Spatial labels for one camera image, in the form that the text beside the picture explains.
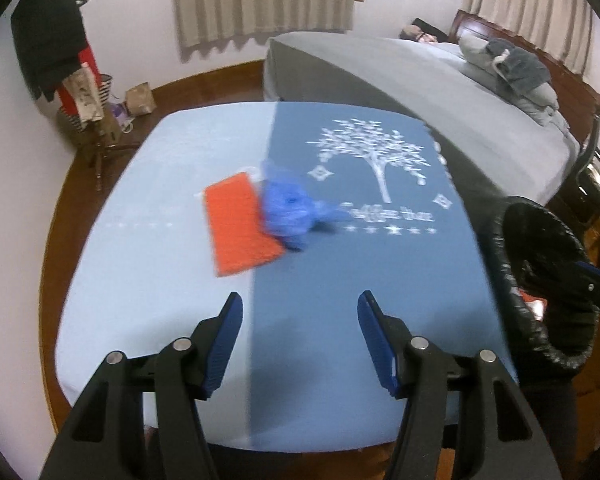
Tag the blue printed tablecloth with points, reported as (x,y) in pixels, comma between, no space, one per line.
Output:
(155,260)

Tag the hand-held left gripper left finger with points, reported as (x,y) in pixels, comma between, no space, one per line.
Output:
(225,345)

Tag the wooden coat rack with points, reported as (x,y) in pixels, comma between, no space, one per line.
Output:
(102,152)

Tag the beige striped curtain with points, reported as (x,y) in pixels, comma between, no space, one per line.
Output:
(530,0)

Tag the red hanging garment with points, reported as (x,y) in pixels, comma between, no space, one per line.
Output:
(67,97)

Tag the bed with grey cover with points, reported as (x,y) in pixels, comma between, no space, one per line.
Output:
(380,75)

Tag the blue plastic bag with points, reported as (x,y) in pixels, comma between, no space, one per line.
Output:
(285,210)

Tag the checked bag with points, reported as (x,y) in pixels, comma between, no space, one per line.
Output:
(107,90)

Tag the dark hanging jacket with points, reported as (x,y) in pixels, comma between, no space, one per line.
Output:
(45,35)

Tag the purple and white bundle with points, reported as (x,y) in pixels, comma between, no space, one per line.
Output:
(121,117)

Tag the small orange foam sleeve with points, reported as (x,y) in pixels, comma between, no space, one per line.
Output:
(235,225)

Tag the grey pillow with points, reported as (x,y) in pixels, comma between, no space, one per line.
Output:
(475,57)

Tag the brown paper bag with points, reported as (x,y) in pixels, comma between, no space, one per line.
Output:
(140,99)

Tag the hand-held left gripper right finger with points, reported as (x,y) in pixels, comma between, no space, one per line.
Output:
(377,345)

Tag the black metal frame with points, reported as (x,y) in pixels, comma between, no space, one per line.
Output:
(587,160)

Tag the beige printed tote bag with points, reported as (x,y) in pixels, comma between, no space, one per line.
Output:
(87,95)

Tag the beige window curtain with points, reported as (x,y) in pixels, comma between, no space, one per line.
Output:
(260,0)

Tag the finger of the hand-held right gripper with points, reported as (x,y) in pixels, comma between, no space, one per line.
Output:
(597,280)

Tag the dark grey folded garment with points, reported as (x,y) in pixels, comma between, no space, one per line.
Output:
(525,67)

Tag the wooden headboard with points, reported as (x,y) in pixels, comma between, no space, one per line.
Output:
(580,85)

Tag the black trash bin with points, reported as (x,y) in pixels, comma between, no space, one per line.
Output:
(510,260)

